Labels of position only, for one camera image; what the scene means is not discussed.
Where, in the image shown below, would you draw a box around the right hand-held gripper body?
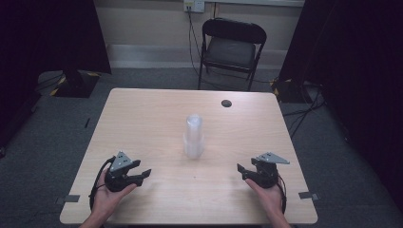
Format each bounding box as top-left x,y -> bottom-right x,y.
250,152 -> 291,190

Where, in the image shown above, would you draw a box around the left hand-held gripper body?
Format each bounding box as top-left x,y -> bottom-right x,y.
104,151 -> 143,193

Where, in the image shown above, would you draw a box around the stack of clear plastic cups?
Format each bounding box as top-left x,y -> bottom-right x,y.
182,113 -> 205,160

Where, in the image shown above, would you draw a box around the person's left hand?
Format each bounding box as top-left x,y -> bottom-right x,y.
90,170 -> 139,220

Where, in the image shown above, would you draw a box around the person's right hand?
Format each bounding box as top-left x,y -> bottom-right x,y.
244,178 -> 285,218

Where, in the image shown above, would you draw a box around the grey tape strip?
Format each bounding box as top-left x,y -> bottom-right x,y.
55,194 -> 81,205
297,191 -> 319,201

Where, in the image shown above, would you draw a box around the black stand base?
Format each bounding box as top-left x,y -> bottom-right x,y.
49,68 -> 102,99
271,77 -> 310,105

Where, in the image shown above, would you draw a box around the black folding chair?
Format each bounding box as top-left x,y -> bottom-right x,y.
197,17 -> 268,92

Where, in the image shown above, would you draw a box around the dark curtain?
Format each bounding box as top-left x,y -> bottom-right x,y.
0,0 -> 112,150
278,0 -> 403,210

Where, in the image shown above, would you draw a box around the left hand-held gripper cable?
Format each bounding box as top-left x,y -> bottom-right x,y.
88,155 -> 117,213

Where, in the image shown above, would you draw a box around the hand-held gripper cable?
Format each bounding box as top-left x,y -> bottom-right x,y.
276,176 -> 288,215
88,155 -> 117,213

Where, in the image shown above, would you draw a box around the right hand-held gripper cable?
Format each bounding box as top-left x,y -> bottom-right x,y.
276,176 -> 288,215

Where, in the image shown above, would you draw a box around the black floor cables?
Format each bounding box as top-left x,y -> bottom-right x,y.
280,81 -> 327,139

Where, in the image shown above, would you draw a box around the white wall socket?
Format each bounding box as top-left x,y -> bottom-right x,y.
183,0 -> 205,13

